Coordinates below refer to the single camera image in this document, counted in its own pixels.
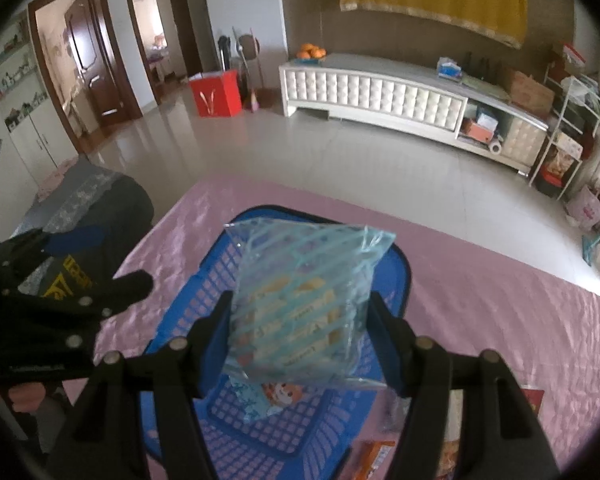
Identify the white display cabinet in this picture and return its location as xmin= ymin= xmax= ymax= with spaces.
xmin=0 ymin=15 xmax=62 ymax=177

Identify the pink shopping bag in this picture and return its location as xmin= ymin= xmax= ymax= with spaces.
xmin=565 ymin=185 xmax=600 ymax=232

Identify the cartoon pancake snack packet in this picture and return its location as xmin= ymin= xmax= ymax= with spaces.
xmin=230 ymin=377 xmax=306 ymax=423

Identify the brown cardboard box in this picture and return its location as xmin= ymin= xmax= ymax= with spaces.
xmin=505 ymin=69 xmax=556 ymax=116

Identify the pile of oranges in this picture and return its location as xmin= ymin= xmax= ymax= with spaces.
xmin=296 ymin=42 xmax=327 ymax=61

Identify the blue tissue box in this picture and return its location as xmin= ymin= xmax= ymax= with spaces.
xmin=436 ymin=57 xmax=465 ymax=82

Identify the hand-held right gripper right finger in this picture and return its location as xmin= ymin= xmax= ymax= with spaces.
xmin=367 ymin=290 xmax=563 ymax=480

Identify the white tufted TV cabinet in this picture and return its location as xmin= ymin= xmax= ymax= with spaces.
xmin=278 ymin=52 xmax=551 ymax=176

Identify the pink quilted blanket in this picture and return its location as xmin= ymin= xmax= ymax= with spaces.
xmin=62 ymin=175 xmax=600 ymax=480

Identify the blue plastic basket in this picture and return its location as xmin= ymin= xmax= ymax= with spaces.
xmin=142 ymin=205 xmax=413 ymax=480

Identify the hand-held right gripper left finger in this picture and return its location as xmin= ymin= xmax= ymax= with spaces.
xmin=45 ymin=290 xmax=236 ymax=480

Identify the dark brown wooden door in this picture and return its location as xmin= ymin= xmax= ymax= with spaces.
xmin=27 ymin=0 xmax=143 ymax=153

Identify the light blue striped snack bag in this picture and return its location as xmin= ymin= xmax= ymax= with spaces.
xmin=222 ymin=217 xmax=398 ymax=391

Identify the grey lace sofa cover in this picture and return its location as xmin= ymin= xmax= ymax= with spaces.
xmin=10 ymin=157 xmax=156 ymax=241

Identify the dark brown doorway frame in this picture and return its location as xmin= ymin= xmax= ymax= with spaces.
xmin=121 ymin=0 xmax=203 ymax=106

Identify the person's left hand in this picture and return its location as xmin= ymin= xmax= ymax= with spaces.
xmin=7 ymin=382 xmax=48 ymax=413

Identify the red gift box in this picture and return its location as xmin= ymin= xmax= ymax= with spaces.
xmin=188 ymin=71 xmax=243 ymax=118

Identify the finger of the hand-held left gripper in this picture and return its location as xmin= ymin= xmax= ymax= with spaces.
xmin=0 ymin=224 xmax=107 ymax=272
xmin=40 ymin=271 xmax=154 ymax=357

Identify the standing floor fan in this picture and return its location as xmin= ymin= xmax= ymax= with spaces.
xmin=232 ymin=30 xmax=267 ymax=107

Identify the orange snack packet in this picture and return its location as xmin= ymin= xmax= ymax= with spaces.
xmin=352 ymin=440 xmax=398 ymax=480

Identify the white metal rack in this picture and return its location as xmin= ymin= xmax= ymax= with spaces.
xmin=530 ymin=74 xmax=600 ymax=202

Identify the orange box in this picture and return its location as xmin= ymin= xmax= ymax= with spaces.
xmin=461 ymin=120 xmax=496 ymax=144

